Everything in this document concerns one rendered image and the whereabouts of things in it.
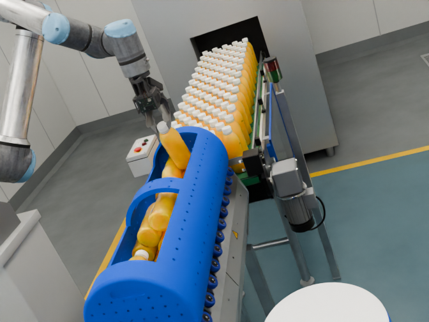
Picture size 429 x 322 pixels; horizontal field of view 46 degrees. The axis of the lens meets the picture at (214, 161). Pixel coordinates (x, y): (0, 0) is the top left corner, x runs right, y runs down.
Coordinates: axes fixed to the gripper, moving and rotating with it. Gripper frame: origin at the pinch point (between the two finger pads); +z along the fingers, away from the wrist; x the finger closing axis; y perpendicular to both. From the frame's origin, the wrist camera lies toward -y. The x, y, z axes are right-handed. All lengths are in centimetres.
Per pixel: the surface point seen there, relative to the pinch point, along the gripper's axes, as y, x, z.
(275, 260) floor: -90, 2, 132
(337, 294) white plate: 64, 46, 28
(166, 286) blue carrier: 68, 10, 14
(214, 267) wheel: 35, 11, 35
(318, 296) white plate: 64, 42, 28
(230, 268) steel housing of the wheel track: 27, 12, 43
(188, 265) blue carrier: 57, 12, 17
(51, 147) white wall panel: -366, -268, 112
